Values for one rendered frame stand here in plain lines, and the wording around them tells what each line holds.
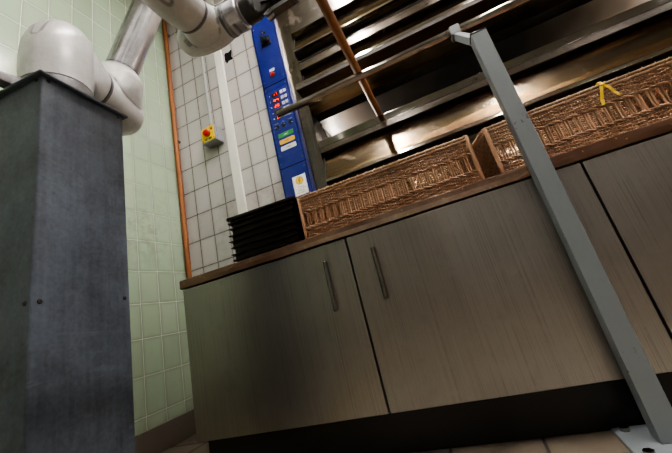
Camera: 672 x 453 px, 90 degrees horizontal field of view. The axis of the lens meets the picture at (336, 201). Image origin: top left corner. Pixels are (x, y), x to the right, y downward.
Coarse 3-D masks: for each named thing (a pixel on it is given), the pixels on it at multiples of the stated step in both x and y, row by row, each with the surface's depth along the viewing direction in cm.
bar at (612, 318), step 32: (512, 0) 109; (448, 32) 115; (480, 32) 87; (384, 64) 122; (480, 64) 89; (320, 96) 130; (512, 96) 81; (512, 128) 80; (544, 160) 75; (544, 192) 74; (576, 224) 70; (576, 256) 69; (608, 288) 66; (608, 320) 65; (640, 352) 62; (640, 384) 62; (640, 448) 59
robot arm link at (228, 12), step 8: (232, 0) 90; (224, 8) 91; (232, 8) 90; (224, 16) 91; (232, 16) 91; (240, 16) 92; (224, 24) 92; (232, 24) 92; (240, 24) 92; (248, 24) 95; (232, 32) 94; (240, 32) 95
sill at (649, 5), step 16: (656, 0) 127; (624, 16) 130; (576, 32) 135; (592, 32) 133; (544, 48) 138; (512, 64) 142; (464, 80) 148; (480, 80) 145; (432, 96) 152; (400, 112) 156; (352, 128) 163; (320, 144) 168
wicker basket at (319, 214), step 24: (456, 144) 94; (384, 168) 100; (408, 168) 98; (432, 168) 95; (456, 168) 136; (480, 168) 90; (312, 192) 107; (336, 192) 104; (360, 192) 101; (384, 192) 99; (408, 192) 96; (432, 192) 94; (312, 216) 116; (336, 216) 141; (360, 216) 100
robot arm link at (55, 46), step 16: (32, 32) 84; (48, 32) 84; (64, 32) 87; (80, 32) 92; (32, 48) 82; (48, 48) 83; (64, 48) 85; (80, 48) 89; (16, 64) 83; (32, 64) 81; (48, 64) 81; (64, 64) 84; (80, 64) 87; (96, 64) 94; (80, 80) 86; (96, 80) 93; (96, 96) 95
